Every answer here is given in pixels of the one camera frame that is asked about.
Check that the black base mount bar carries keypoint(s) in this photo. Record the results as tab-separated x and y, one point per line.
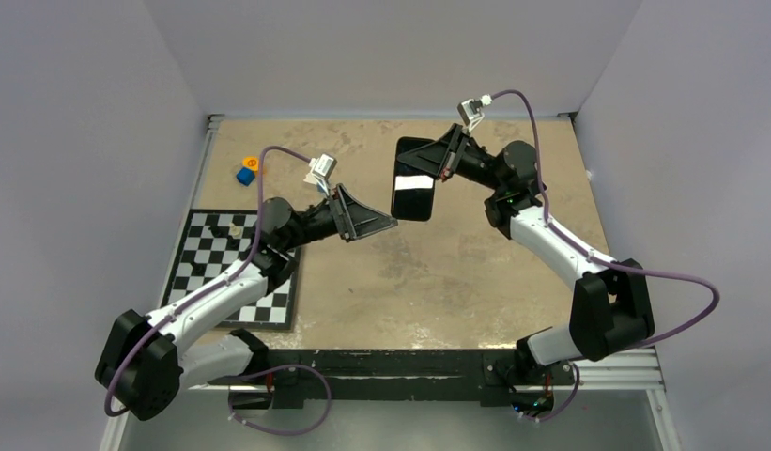
487	377

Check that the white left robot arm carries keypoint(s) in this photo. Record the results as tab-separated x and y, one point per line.
147	359

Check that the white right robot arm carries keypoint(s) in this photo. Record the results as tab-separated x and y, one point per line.
611	309

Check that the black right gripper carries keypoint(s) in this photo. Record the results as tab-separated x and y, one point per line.
432	158

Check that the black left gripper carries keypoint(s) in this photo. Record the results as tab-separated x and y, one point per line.
352	220

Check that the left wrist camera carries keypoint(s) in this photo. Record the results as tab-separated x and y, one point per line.
320	172

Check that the blue toy brick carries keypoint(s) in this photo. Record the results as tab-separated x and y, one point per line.
245	176

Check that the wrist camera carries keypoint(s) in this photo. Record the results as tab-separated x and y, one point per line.
320	172
471	111

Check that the white chess piece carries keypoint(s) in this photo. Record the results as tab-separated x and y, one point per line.
235	231

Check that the black phone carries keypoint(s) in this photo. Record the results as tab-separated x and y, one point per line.
412	190

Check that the black chess piece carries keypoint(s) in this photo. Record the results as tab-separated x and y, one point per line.
217	231

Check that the orange toy piece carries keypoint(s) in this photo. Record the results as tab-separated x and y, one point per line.
253	163

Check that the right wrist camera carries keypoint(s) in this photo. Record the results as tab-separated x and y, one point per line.
471	111

